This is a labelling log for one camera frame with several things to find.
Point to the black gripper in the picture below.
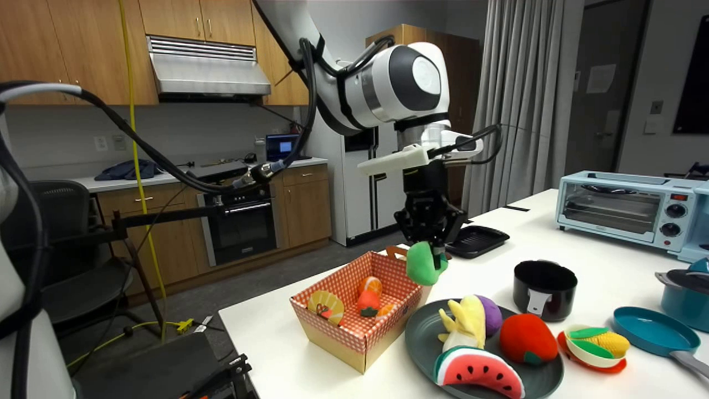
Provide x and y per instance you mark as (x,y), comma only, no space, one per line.
(427,203)

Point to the green pear plush toy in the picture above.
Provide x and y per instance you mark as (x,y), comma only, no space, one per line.
(423,266)

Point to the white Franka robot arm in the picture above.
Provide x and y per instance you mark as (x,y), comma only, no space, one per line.
(390,85)

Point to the orange fruit plush toy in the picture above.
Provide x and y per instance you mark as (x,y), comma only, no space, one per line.
(369,294)

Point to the yellow banana plush toy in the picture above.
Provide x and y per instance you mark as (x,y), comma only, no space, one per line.
(463,325)

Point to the purple plush toy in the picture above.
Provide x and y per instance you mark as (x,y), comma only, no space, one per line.
(489,316)

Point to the red checkered cardboard box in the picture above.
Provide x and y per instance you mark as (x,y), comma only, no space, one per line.
(361,336)

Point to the yellow pineapple slice plush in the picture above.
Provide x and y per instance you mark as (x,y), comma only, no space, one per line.
(323,307)

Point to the black toy pot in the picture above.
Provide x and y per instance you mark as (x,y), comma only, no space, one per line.
(546,290)

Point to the red tomato plush toy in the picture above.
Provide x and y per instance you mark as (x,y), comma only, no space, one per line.
(527,340)

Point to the watermelon slice plush toy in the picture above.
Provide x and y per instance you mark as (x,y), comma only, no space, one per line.
(478,374)

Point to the dark grey plate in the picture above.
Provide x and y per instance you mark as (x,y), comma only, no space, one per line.
(546,377)

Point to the colourful toy taco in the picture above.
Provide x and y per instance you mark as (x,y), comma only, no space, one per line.
(595,349)

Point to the teal toy pan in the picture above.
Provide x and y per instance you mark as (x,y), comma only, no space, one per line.
(653,331)

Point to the black baking tray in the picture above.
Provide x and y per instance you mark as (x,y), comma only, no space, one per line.
(478,241)

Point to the white refrigerator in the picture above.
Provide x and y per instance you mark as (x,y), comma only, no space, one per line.
(361,196)

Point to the wooden lower cabinet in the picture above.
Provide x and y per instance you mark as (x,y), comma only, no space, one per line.
(302,205)

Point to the grey curtain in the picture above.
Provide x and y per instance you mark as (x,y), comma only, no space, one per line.
(516,96)

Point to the blue screen device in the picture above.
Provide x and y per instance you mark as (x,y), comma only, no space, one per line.
(279,145)

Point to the black built-in oven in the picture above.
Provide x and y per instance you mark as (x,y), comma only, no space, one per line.
(239,217)

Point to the light blue toaster oven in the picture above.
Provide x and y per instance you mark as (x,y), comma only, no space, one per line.
(628,211)

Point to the dark door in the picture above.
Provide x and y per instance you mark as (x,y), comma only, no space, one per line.
(606,90)

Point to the steel range hood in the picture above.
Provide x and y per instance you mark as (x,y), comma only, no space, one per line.
(207,69)

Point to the black side table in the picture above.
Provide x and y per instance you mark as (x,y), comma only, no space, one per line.
(162,369)

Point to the blue cloth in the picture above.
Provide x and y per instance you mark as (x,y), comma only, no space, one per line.
(125,172)

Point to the black office chair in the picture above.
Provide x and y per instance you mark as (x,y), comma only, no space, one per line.
(69,252)

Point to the wooden upper cabinets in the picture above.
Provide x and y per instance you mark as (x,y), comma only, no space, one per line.
(80,44)

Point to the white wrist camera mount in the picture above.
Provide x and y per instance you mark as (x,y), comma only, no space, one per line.
(412,159)

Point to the dark wall screen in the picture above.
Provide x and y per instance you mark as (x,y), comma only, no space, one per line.
(694,73)

